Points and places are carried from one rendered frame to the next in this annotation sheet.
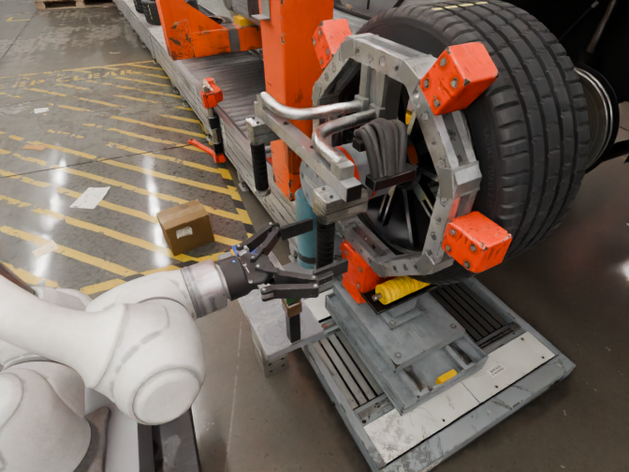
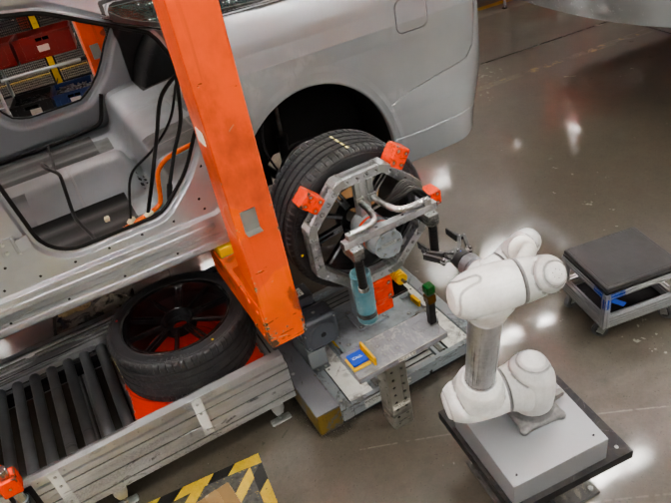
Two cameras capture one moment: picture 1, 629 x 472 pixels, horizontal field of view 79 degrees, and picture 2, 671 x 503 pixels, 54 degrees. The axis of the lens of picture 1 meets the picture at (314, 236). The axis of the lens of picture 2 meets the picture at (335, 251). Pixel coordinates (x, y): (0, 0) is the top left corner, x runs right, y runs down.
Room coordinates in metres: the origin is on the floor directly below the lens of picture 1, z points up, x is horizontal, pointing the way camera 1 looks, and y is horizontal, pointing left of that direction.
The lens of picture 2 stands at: (0.71, 2.12, 2.38)
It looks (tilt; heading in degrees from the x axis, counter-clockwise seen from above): 36 degrees down; 276
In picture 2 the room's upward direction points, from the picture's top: 12 degrees counter-clockwise
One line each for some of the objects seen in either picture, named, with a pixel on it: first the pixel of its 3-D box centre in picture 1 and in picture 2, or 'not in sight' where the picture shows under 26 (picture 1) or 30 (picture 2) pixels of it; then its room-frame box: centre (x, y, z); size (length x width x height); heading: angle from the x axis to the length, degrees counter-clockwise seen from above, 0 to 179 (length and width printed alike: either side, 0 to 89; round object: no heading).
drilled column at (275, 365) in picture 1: (268, 329); (393, 386); (0.79, 0.16, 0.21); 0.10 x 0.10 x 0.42; 28
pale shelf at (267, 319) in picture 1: (266, 292); (393, 345); (0.77, 0.15, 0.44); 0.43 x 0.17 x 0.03; 28
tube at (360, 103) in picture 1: (311, 87); (353, 211); (0.84, 0.01, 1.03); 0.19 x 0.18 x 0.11; 118
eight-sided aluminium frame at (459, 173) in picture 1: (374, 167); (366, 226); (0.81, -0.15, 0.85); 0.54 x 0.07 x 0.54; 28
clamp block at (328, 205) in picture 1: (340, 199); (426, 215); (0.56, -0.05, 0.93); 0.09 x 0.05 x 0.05; 118
